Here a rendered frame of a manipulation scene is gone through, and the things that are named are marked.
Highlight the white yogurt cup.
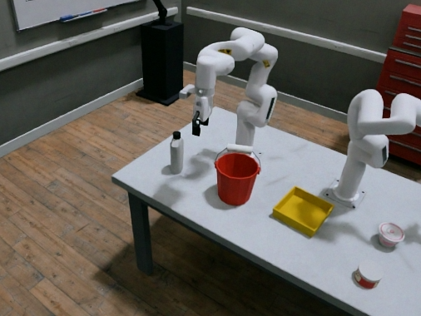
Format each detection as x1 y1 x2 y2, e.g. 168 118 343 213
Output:
379 222 405 248

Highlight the yellow rectangular tray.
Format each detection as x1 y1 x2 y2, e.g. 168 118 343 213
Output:
272 185 334 238

